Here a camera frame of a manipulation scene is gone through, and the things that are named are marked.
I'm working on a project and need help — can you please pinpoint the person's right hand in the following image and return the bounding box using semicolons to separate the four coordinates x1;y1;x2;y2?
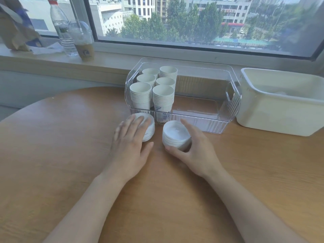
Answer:
165;119;225;179

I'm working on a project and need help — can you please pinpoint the person's left hand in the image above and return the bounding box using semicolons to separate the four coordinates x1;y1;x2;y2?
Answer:
111;114;154;184

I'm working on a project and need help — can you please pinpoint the short white cup stack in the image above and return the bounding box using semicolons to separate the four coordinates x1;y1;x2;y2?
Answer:
162;120;192;152
132;113;155;142

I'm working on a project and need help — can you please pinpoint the person's right forearm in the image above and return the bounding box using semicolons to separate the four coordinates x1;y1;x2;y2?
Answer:
205;166;309;243

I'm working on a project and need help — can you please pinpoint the person's left forearm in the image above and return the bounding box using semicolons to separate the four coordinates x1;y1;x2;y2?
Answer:
43;172;129;243

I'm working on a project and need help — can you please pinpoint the clear plastic storage bin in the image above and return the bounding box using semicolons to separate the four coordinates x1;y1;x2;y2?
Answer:
125;57;241;134

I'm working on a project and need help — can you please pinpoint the cluster of tall paper cups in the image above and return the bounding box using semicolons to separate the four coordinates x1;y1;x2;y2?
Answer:
130;66;178;124

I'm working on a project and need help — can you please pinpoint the white plastic tub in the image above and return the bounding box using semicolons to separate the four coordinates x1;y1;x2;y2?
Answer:
237;68;324;137

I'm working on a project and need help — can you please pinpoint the iced coffee plastic cup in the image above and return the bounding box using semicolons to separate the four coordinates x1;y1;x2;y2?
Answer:
68;21;95;61

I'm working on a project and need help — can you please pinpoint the white paper napkin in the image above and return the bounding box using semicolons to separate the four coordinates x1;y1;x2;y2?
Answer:
29;42;64;55

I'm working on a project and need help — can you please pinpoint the clear drinking straw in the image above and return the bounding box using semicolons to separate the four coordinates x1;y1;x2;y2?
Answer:
68;0;83;36

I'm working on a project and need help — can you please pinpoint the clear plastic water bottle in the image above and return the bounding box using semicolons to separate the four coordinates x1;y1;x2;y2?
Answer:
49;0;78;57

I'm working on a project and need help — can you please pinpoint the brown and blue paper bag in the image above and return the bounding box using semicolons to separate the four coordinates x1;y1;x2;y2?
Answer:
0;0;43;51

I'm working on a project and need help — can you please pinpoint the black window frame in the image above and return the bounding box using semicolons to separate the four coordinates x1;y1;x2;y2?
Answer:
83;0;324;61

